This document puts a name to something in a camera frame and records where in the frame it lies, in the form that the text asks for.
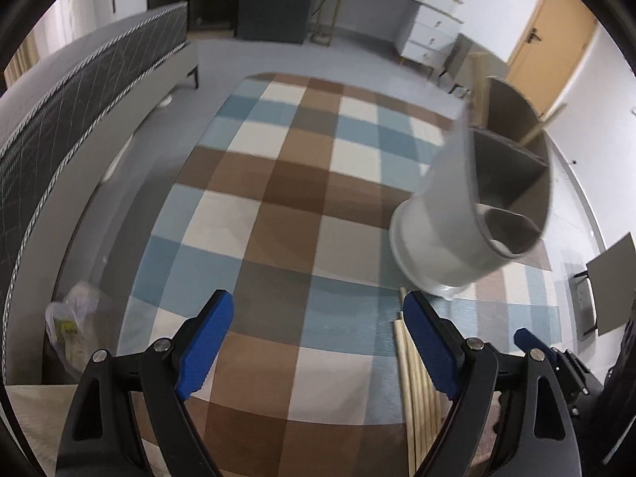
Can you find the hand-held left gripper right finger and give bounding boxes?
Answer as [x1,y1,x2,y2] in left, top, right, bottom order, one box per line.
[403,291,583,477]

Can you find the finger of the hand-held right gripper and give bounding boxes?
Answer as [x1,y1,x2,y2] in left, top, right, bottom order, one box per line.
[514,328,594,405]

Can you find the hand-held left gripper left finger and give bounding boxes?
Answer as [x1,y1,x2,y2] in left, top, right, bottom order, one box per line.
[54,288,235,477]

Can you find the bundle of wooden chopsticks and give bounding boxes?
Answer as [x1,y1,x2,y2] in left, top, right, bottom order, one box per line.
[394,287,450,477]

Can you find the grey oval utensil holder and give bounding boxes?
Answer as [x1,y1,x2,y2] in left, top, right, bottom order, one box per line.
[389,77,553,300]

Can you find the grey side table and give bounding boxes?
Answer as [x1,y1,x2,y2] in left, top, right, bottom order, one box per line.
[566,233,636,341]

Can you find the plastic bag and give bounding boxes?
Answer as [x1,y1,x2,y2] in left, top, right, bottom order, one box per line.
[45,282,107,381]

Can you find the checkered tablecloth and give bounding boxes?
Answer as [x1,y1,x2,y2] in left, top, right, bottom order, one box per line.
[119,72,562,477]

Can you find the beige cloth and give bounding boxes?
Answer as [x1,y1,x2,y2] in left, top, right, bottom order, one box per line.
[7,384,68,477]

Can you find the grey nightstand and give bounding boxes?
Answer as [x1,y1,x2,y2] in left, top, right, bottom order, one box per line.
[437,33,508,95]

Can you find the wooden door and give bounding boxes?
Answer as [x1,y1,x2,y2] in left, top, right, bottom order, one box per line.
[504,0,599,120]

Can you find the white vanity desk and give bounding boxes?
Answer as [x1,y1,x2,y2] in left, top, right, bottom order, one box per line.
[325,0,465,68]

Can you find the beige curtain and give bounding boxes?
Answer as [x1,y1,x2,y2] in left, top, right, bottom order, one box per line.
[5,35,41,85]

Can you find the dark grey fridge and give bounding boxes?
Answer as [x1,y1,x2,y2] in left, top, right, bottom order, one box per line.
[235,0,321,45]

